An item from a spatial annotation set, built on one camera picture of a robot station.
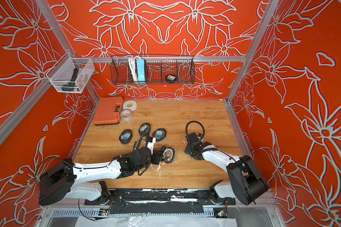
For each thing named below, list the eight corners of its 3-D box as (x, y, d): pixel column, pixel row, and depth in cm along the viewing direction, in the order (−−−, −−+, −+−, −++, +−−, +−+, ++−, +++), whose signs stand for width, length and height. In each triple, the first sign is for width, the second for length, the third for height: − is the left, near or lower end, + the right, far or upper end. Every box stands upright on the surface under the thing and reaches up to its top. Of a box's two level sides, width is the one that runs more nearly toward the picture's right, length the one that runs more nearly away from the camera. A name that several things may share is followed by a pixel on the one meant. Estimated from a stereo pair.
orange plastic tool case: (95, 127, 104) (92, 123, 100) (101, 102, 121) (98, 98, 117) (120, 124, 106) (118, 119, 102) (122, 100, 123) (121, 95, 119)
